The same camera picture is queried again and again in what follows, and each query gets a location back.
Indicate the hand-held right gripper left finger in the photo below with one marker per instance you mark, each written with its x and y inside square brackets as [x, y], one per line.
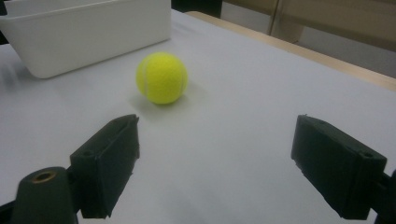
[106, 161]

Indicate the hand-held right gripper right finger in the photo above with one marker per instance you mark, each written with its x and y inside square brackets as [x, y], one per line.
[336, 165]

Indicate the yellow tennis ball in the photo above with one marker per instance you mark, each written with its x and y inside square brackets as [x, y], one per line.
[162, 77]

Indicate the white plastic bin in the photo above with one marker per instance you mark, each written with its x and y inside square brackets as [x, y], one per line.
[87, 37]

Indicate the beige cabinet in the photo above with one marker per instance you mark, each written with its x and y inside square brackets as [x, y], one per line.
[339, 18]

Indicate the black curtain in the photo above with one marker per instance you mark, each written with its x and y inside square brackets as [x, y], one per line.
[196, 6]

